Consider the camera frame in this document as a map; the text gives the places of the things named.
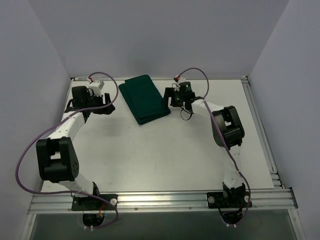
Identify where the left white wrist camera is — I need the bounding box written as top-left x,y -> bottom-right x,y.
88,80 -> 105,96

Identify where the right aluminium frame rail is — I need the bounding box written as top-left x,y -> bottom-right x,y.
241,76 -> 285,189

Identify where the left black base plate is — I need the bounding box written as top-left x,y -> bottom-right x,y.
71,193 -> 118,211

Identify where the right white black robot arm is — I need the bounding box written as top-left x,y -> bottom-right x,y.
163,79 -> 246,207

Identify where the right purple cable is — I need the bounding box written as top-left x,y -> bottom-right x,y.
174,67 -> 253,224

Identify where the dark green surgical cloth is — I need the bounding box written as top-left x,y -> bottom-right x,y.
118,74 -> 171,125

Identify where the purple cable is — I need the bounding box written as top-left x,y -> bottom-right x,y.
174,67 -> 253,224
15,71 -> 120,229

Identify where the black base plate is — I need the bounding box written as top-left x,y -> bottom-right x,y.
206,191 -> 253,209
71,193 -> 118,211

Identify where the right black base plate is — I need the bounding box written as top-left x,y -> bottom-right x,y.
206,191 -> 253,209

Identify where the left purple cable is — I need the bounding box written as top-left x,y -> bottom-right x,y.
15,71 -> 120,229

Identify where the aluminium frame rail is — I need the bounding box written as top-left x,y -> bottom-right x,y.
241,76 -> 285,189
27,188 -> 298,214
71,76 -> 249,83

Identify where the back aluminium frame rail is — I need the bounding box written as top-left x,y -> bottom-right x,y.
71,76 -> 249,83

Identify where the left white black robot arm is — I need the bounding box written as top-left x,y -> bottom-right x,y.
36,81 -> 116,210

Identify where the front aluminium frame rail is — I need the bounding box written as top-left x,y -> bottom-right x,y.
27,188 -> 298,214

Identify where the black loop cable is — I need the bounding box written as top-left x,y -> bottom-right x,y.
180,101 -> 194,121

